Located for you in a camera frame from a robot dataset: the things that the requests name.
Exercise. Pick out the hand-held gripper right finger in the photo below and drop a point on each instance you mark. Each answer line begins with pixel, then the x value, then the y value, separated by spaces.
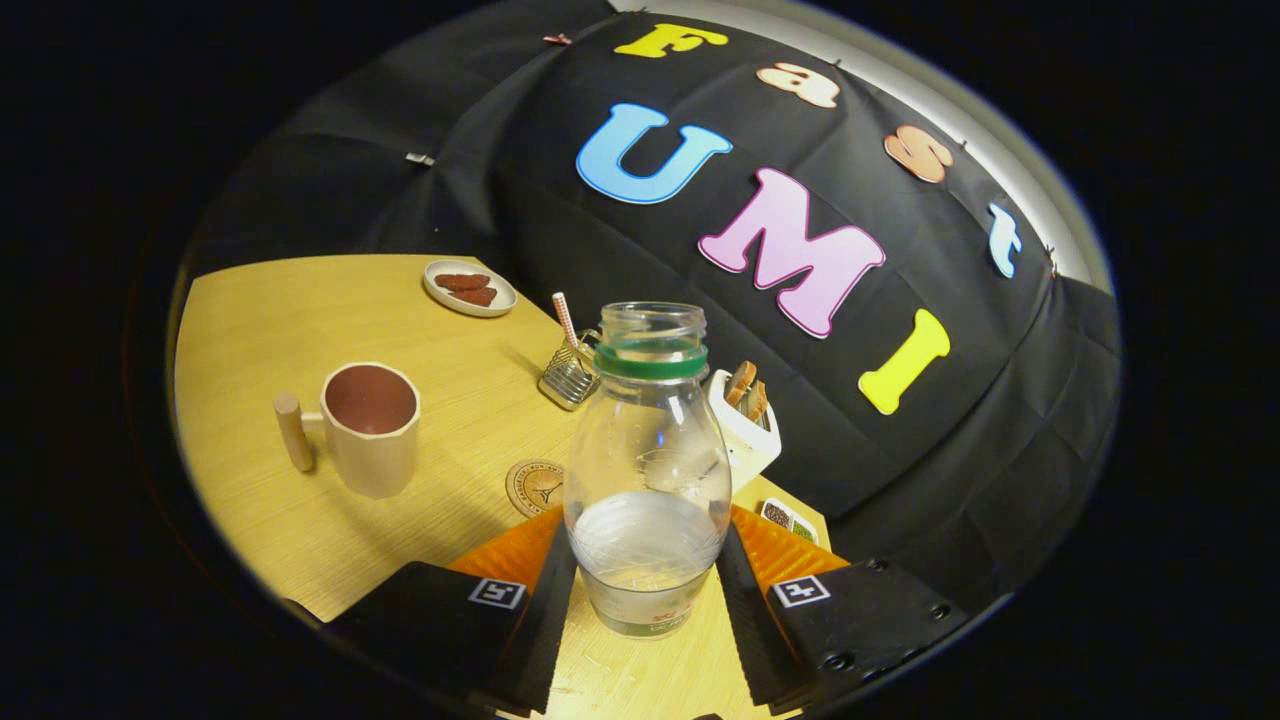
pixel 745 630

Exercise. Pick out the red sausage piece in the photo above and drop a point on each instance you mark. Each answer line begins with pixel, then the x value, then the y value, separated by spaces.
pixel 475 296
pixel 462 282

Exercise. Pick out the white toaster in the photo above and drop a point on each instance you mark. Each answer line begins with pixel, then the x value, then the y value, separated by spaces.
pixel 750 450

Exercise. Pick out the round cork coaster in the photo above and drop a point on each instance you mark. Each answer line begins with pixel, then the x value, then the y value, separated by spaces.
pixel 532 488

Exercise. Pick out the white round plate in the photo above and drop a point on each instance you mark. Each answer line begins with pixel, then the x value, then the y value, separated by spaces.
pixel 500 305

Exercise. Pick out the black backdrop cloth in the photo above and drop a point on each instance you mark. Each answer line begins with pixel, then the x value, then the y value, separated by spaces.
pixel 380 150

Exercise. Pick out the silver clip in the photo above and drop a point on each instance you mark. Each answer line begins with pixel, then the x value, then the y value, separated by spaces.
pixel 420 159

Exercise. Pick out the clear plastic juice bottle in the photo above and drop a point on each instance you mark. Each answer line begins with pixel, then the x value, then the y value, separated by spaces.
pixel 648 450

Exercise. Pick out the wooden table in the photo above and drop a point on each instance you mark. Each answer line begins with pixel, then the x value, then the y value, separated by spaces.
pixel 260 320

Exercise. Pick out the toasted bread slice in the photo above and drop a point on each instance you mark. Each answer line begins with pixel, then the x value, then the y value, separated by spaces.
pixel 757 400
pixel 740 384

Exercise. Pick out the pink striped straw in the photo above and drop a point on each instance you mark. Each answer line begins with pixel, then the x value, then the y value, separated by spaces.
pixel 566 320

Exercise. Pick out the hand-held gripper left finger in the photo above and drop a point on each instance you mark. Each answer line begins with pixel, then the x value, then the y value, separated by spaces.
pixel 545 630

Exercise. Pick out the white divided bean dish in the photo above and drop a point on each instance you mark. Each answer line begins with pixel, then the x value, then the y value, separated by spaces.
pixel 790 520

